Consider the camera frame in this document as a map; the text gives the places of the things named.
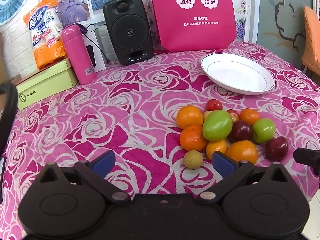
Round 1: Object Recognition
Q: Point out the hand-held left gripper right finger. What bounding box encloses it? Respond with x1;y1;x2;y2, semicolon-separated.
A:
197;151;290;203

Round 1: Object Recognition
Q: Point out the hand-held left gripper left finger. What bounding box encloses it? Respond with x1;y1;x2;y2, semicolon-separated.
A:
37;151;131;204

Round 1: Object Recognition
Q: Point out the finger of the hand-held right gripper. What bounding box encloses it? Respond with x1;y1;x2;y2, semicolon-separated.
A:
293;148;320;175

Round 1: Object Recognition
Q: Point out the small orange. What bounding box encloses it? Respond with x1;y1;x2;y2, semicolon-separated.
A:
206;140;228;159

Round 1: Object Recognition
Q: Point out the small brown green fruit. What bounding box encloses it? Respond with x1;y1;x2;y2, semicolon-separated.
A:
184;150;203;170

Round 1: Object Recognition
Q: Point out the dark red plum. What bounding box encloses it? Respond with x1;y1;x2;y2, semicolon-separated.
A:
265;136;289;161
229;120;252;143

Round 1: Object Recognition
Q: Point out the large green apple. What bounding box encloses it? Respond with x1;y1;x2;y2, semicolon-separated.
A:
202;110;233;142

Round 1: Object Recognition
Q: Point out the small green apple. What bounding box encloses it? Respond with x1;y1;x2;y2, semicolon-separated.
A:
252;119;276;143

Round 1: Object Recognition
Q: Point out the tangerine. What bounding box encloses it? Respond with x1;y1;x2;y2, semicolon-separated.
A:
239;108;261;127
179;125;209;152

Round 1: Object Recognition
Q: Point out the white plate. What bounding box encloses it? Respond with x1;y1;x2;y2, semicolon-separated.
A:
201;53;275;95

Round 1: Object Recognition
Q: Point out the small red yellow plum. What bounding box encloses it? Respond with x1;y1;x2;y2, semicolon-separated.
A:
226;109;240;123

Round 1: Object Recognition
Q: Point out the pink rose tablecloth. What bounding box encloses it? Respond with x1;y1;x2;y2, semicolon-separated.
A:
0;41;320;240

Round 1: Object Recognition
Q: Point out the green cardboard box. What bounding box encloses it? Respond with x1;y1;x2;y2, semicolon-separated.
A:
15;57;79;110

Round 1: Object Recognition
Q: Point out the pink thermos bottle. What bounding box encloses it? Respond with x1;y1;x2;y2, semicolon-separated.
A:
61;24;98;85

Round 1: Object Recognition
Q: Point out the white cardboard box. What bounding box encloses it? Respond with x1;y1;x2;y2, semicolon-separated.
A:
82;26;107;72

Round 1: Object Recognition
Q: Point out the orange chair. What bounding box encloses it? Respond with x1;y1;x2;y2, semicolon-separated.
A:
301;5;320;77

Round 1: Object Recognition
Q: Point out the black speaker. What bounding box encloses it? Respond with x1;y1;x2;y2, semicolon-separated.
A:
103;0;154;66

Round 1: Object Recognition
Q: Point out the pink printed tote bag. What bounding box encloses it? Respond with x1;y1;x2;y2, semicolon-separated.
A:
148;0;237;52

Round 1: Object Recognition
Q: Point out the orange pack of paper cups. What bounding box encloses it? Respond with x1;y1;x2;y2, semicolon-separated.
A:
22;0;68;70

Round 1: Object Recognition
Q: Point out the purple bedding poster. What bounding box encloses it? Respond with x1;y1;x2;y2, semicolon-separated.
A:
56;0;89;29

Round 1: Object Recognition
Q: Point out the black speaker cable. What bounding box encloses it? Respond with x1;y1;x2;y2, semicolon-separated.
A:
72;23;112;63

